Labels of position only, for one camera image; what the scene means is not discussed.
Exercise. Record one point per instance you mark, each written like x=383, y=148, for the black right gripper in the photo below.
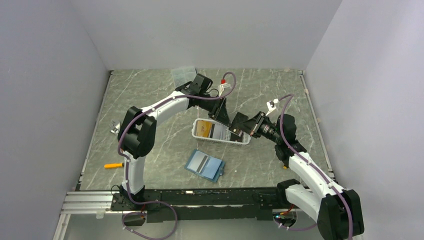
x=247, y=126

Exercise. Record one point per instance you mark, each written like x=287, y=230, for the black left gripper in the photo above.
x=219, y=111

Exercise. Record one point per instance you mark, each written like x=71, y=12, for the black credit card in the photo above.
x=234, y=128

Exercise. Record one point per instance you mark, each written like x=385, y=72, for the white plastic basket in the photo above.
x=229, y=138

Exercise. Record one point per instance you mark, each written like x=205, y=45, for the blue card holder wallet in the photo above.
x=213, y=169

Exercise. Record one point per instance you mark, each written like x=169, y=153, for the white striped credit card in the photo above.
x=197, y=161

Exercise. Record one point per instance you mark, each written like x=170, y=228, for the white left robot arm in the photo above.
x=137, y=133

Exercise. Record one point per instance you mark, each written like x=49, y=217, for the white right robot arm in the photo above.
x=336, y=211

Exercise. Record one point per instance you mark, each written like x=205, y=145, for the clear plastic screw box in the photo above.
x=183, y=75

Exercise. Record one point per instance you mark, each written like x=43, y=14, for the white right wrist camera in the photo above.
x=271, y=106

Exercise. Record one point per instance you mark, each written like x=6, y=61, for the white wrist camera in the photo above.
x=271, y=106
x=224, y=85

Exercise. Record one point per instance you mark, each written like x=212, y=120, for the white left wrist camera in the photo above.
x=224, y=85

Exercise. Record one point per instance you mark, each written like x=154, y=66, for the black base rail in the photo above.
x=260, y=203

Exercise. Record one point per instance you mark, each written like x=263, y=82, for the orange handled screwdriver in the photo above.
x=114, y=165

